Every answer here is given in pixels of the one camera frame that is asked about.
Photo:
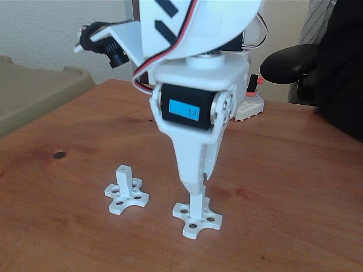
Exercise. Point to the small silver screw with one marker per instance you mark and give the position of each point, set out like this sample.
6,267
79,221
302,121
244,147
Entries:
205,177

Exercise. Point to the orange and black clamp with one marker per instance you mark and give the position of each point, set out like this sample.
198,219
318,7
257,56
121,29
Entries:
252,93

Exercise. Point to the black office chair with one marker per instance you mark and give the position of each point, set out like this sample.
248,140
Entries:
286,63

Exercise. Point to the grey striped cloth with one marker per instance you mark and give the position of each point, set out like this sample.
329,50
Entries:
312,25

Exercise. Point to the beige plastic bin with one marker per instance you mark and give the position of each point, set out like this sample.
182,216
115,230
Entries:
34,93

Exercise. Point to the white cross-base post stand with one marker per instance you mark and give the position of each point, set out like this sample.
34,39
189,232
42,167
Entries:
124,181
197,209

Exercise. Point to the white perforated base plate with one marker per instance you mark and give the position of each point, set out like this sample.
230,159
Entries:
251,109

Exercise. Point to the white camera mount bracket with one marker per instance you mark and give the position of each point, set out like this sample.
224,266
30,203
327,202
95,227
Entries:
127,37

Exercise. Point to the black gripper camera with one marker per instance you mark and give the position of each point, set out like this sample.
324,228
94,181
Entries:
116,56

